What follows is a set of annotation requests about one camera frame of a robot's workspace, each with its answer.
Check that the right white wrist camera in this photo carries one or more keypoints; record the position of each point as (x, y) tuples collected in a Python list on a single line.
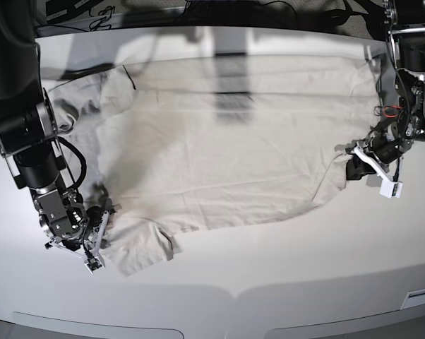
[(92, 261)]

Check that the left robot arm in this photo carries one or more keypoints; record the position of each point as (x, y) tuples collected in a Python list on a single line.
[(402, 25)]

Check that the light grey T-shirt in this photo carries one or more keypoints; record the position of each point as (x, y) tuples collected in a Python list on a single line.
[(201, 144)]

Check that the white label sticker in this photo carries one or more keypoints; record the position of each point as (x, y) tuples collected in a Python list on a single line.
[(413, 299)]

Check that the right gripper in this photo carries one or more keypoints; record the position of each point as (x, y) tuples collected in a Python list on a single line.
[(91, 229)]

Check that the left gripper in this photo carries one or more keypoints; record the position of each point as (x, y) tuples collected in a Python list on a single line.
[(384, 146)]

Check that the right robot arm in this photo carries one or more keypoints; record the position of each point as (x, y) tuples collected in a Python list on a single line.
[(51, 167)]

